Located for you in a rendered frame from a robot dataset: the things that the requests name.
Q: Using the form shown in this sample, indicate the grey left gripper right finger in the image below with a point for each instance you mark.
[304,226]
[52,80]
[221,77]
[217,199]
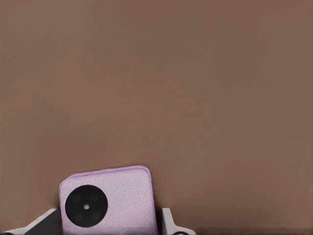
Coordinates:
[168,224]

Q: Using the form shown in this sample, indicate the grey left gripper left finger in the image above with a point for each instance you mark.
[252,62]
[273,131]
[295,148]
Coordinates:
[39,224]

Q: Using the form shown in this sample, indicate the lilac smartphone with round camera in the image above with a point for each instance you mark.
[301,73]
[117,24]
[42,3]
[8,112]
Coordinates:
[127,195]

